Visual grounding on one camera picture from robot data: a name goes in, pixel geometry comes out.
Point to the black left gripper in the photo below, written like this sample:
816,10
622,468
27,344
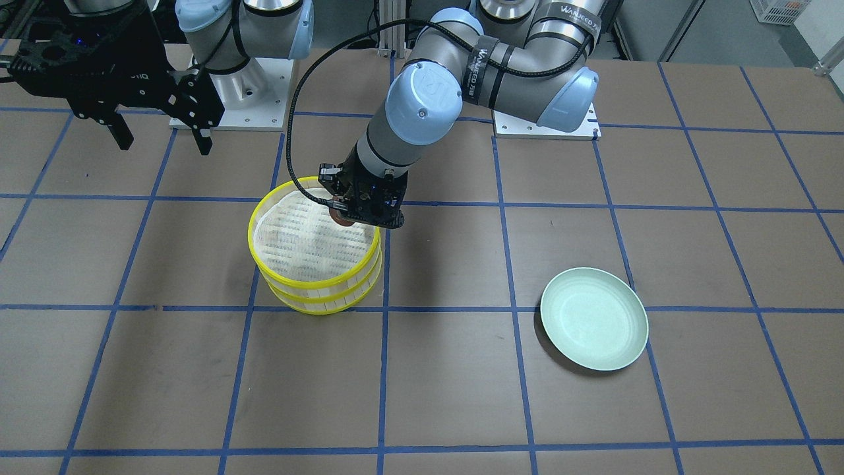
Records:
347,175

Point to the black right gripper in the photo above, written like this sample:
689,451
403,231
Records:
146,71

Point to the brown bun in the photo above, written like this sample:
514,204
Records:
339,219

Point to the yellow steamer basket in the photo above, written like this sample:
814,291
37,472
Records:
295,240
330,298

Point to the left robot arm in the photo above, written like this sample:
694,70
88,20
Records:
526,59

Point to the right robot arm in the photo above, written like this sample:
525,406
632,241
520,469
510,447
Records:
223,35

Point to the pale green plate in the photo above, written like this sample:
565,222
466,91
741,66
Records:
594,318

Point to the aluminium frame post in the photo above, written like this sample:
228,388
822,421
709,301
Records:
392,41

